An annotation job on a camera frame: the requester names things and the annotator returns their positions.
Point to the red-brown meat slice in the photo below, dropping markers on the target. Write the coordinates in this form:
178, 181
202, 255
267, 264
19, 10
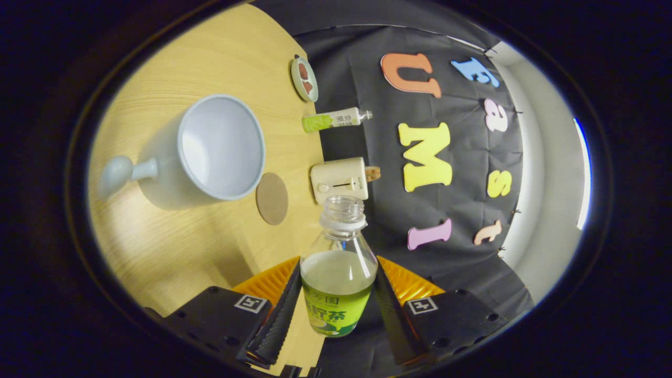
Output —
309, 87
303, 71

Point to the pale green plate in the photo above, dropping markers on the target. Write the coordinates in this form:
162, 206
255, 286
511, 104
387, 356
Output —
300, 86

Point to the round brown coaster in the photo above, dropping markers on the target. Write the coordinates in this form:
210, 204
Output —
272, 199

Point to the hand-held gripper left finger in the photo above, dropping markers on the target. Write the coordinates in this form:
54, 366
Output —
278, 320

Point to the white toaster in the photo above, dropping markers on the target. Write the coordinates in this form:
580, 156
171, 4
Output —
338, 181

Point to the green label juice bottle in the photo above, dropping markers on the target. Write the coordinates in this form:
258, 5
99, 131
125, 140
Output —
338, 273

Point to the pale blue cup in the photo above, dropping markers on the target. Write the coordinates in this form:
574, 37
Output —
220, 147

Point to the slim capped green drink bottle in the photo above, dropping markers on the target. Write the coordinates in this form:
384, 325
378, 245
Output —
336, 119

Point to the brown bread slice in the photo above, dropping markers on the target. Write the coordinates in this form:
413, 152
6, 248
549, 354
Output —
373, 174

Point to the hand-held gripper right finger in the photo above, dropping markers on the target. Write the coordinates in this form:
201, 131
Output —
394, 320

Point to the wooden table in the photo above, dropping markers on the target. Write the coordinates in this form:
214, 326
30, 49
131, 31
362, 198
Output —
173, 252

